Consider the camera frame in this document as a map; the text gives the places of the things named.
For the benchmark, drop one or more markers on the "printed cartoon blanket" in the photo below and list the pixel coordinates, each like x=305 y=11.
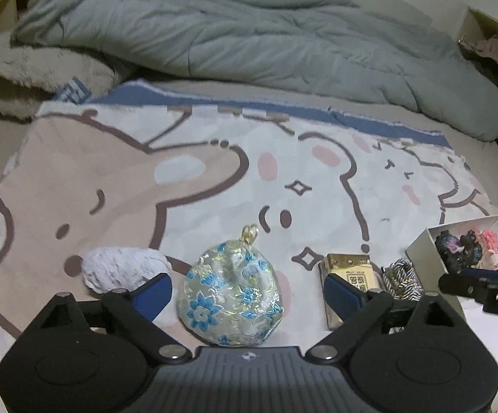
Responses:
x=124 y=180

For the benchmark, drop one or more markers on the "white cardboard box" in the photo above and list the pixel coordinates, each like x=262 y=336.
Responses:
x=423 y=249

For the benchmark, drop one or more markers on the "dark multicolour crochet scrunchie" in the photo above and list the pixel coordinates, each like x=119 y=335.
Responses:
x=453 y=247

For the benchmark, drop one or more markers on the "yellow tissue pack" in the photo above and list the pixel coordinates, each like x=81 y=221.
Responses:
x=356 y=272

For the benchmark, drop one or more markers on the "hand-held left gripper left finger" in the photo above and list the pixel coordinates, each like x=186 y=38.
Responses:
x=154 y=294

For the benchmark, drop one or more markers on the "pink clothes pile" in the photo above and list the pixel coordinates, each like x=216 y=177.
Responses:
x=496 y=49

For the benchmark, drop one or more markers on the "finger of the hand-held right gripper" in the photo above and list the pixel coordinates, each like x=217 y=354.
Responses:
x=464 y=283

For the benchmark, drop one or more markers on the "blue floral fabric pouch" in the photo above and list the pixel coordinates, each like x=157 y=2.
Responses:
x=227 y=292

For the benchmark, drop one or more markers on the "beige fluffy blanket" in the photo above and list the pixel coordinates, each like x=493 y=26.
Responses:
x=38 y=73

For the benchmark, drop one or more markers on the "grey duvet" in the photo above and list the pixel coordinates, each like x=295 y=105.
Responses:
x=231 y=30

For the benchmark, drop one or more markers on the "wooden open cabinet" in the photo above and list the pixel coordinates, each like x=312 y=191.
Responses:
x=494 y=26

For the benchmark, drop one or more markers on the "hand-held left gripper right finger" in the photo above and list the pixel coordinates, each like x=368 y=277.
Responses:
x=343 y=297

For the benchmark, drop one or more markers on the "white crochet scrunchie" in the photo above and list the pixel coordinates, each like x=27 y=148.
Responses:
x=119 y=266

